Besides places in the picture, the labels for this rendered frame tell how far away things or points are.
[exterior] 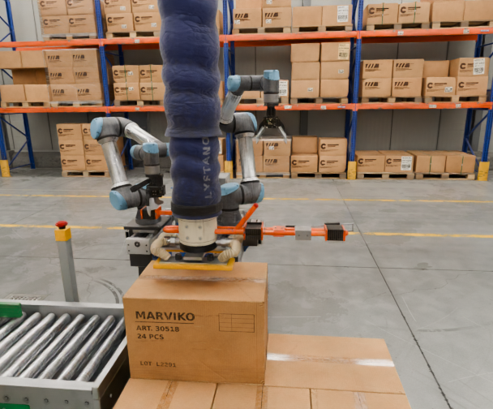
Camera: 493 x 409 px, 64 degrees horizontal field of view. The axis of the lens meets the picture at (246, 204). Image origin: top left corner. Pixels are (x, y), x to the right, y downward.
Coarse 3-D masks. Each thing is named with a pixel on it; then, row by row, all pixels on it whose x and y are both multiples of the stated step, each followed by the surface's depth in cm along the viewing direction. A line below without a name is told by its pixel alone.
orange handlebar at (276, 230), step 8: (168, 232) 176; (176, 232) 176; (216, 232) 174; (224, 232) 173; (232, 232) 173; (240, 232) 173; (264, 232) 172; (272, 232) 172; (280, 232) 171; (288, 232) 171; (312, 232) 170; (320, 232) 170
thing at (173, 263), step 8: (176, 256) 170; (208, 256) 169; (160, 264) 168; (168, 264) 168; (176, 264) 168; (184, 264) 168; (192, 264) 168; (200, 264) 168; (208, 264) 167; (216, 264) 167; (224, 264) 167; (232, 264) 168
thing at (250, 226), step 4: (244, 224) 175; (248, 224) 179; (252, 224) 178; (256, 224) 178; (260, 224) 179; (244, 228) 171; (248, 228) 170; (252, 228) 170; (256, 228) 173; (260, 228) 173; (244, 232) 172; (248, 232) 171; (252, 232) 170; (256, 232) 170; (260, 232) 170; (244, 236) 172; (248, 236) 171; (252, 236) 171; (256, 236) 171; (260, 236) 171
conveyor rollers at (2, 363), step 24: (24, 312) 233; (0, 336) 212; (24, 336) 209; (48, 336) 211; (96, 336) 209; (0, 360) 190; (24, 360) 192; (48, 360) 196; (72, 360) 189; (96, 360) 190
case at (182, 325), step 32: (160, 288) 174; (192, 288) 174; (224, 288) 174; (256, 288) 173; (128, 320) 170; (160, 320) 168; (192, 320) 167; (224, 320) 166; (256, 320) 164; (128, 352) 174; (160, 352) 172; (192, 352) 171; (224, 352) 170; (256, 352) 168
